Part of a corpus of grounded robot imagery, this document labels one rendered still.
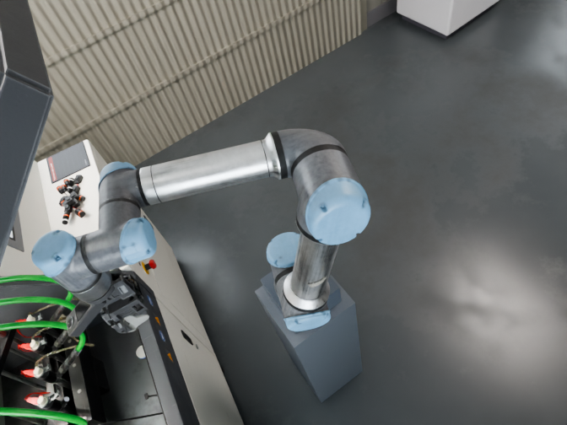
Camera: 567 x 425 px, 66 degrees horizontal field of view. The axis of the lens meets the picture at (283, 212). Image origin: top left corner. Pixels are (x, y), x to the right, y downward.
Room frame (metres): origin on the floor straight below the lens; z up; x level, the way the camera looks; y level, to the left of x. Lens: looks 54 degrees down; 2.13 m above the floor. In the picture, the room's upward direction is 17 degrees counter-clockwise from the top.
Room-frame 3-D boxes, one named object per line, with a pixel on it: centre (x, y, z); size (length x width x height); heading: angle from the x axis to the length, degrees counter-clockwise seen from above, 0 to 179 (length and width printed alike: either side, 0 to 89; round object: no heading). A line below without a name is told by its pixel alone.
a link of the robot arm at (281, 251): (0.61, 0.02, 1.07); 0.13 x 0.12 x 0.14; 0
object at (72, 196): (1.17, 0.72, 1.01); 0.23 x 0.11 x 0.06; 13
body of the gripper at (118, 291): (0.49, 0.39, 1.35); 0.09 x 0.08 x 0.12; 103
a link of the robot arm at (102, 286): (0.49, 0.40, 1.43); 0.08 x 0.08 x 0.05
